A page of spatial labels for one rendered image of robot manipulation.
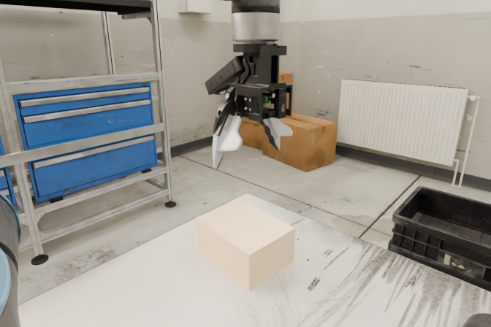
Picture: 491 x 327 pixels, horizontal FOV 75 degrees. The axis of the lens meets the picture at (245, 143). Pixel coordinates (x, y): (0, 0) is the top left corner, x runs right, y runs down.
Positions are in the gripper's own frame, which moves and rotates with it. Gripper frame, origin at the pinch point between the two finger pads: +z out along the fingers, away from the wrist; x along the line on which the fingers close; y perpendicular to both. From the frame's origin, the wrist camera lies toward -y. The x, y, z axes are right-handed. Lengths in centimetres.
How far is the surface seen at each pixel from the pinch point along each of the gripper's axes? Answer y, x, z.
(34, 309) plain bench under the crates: -12.6, -34.6, 21.1
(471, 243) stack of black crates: 25, 60, 32
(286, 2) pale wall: -204, 235, -61
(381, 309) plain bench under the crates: 24.4, 7.6, 21.1
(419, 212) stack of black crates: 3, 86, 42
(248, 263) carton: 7.2, -6.0, 15.4
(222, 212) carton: -6.5, -0.9, 13.6
